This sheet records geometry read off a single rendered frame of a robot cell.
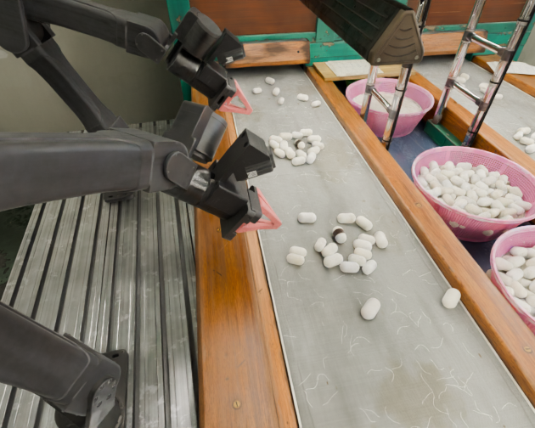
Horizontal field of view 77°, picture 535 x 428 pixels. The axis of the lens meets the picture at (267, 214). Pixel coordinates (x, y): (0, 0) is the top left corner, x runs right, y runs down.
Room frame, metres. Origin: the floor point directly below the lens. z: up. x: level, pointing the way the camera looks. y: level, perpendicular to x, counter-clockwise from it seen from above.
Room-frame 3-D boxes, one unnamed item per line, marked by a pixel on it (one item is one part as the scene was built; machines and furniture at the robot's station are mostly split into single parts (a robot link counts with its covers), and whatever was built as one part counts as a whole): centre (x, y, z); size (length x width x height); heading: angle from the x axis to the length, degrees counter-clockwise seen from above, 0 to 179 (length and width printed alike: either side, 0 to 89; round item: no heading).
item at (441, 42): (1.35, -0.67, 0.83); 0.30 x 0.06 x 0.07; 100
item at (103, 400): (0.16, 0.24, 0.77); 0.09 x 0.06 x 0.06; 63
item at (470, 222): (0.59, -0.46, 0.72); 0.27 x 0.27 x 0.10
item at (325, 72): (1.24, -0.34, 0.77); 0.33 x 0.15 x 0.01; 100
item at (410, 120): (1.02, -0.38, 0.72); 0.27 x 0.27 x 0.10
